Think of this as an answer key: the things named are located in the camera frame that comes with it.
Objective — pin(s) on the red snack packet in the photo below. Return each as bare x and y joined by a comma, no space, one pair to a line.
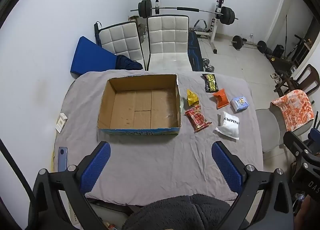
198,118

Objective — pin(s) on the white weight bench rack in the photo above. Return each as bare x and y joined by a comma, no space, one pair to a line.
215,27

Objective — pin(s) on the light blue tissue packet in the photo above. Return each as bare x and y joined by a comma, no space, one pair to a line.
240,104

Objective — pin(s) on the black padded bench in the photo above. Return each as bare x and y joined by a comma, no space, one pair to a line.
194,50

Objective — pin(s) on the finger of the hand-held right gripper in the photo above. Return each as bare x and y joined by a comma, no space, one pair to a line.
314,135
296,143

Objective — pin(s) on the black wipes packet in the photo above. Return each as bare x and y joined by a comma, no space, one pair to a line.
210,83

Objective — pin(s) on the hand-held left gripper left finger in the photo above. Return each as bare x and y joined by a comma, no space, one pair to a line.
96,167

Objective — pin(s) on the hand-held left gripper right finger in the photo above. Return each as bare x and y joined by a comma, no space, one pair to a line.
226,167

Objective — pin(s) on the yellow snack packet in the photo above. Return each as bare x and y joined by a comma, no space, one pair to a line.
192,98

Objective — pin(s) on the dark fleece clothing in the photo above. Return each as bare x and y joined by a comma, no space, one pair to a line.
177,213

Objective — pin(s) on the blue smartphone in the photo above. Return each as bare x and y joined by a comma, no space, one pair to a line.
62,158

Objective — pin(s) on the black speaker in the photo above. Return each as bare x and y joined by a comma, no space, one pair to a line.
278,51

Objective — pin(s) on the barbell with black plates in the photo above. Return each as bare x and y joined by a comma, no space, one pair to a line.
185,9

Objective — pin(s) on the dark wooden chair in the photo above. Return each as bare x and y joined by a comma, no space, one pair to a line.
310,77

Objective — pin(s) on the orange snack packet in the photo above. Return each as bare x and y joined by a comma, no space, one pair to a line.
221,98

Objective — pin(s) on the dark blue cloth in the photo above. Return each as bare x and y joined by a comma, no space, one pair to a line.
127,63

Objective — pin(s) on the cardboard box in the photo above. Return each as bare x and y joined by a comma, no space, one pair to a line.
140,110

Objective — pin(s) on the blue foam mat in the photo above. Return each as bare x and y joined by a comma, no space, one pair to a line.
91,57

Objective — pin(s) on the white soft packet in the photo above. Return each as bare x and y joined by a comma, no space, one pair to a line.
228,126

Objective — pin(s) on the white quilted chair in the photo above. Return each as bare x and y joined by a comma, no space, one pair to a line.
120,41
167,40

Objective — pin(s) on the metal dumbbell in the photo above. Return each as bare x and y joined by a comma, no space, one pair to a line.
208,65

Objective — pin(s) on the short barbell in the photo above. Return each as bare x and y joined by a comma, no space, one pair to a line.
250,44

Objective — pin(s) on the grey round chair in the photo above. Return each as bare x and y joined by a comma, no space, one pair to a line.
268,130

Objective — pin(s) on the small white box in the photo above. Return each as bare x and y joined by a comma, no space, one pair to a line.
60,122

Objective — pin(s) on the orange floral cloth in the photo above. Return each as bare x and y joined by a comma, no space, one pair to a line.
295,108

